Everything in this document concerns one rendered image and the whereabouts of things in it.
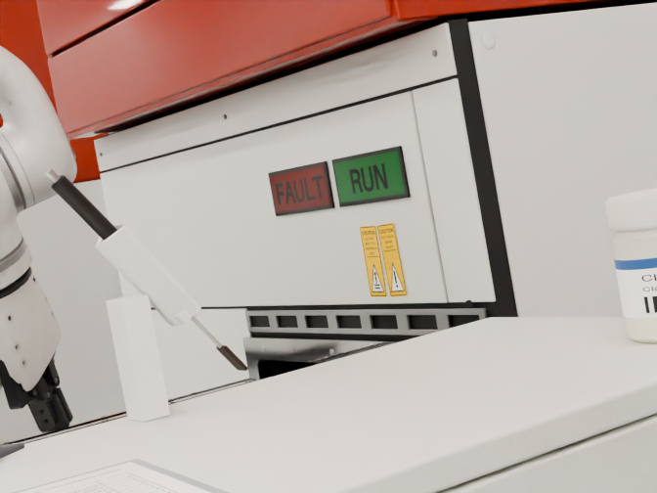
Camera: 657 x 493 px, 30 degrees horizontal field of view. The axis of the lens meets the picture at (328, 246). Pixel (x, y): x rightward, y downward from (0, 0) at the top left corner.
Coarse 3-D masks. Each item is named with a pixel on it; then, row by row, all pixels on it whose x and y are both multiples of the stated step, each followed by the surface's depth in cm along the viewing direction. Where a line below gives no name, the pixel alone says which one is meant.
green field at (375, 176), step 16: (352, 160) 119; (368, 160) 117; (384, 160) 114; (336, 176) 122; (352, 176) 119; (368, 176) 117; (384, 176) 115; (400, 176) 113; (352, 192) 120; (368, 192) 118; (384, 192) 115; (400, 192) 113
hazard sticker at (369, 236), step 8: (360, 232) 120; (368, 232) 119; (368, 240) 120; (376, 240) 118; (368, 248) 120; (376, 248) 119; (368, 256) 120; (376, 256) 119; (368, 264) 120; (376, 264) 119; (368, 272) 121; (376, 272) 119; (376, 280) 120; (376, 288) 120; (384, 288) 119
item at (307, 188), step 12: (312, 168) 125; (276, 180) 132; (288, 180) 130; (300, 180) 128; (312, 180) 126; (324, 180) 124; (276, 192) 132; (288, 192) 130; (300, 192) 128; (312, 192) 126; (324, 192) 124; (276, 204) 133; (288, 204) 131; (300, 204) 128; (312, 204) 127; (324, 204) 125
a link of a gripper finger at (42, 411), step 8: (32, 392) 117; (32, 400) 118; (40, 400) 119; (56, 400) 120; (32, 408) 121; (40, 408) 120; (48, 408) 120; (56, 408) 121; (40, 416) 120; (48, 416) 120; (56, 416) 121; (64, 416) 121; (40, 424) 121; (48, 424) 121; (56, 424) 121; (64, 424) 121
